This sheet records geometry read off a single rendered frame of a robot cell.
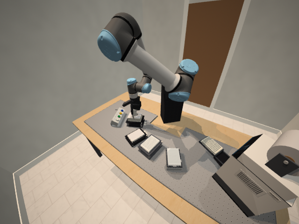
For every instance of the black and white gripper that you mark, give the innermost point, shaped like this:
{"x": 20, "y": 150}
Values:
{"x": 136, "y": 105}

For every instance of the beige control panel with coloured buttons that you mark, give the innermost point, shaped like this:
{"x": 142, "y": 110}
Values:
{"x": 118, "y": 118}

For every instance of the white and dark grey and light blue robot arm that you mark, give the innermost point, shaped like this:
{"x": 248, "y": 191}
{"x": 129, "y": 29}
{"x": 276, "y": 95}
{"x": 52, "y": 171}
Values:
{"x": 121, "y": 40}

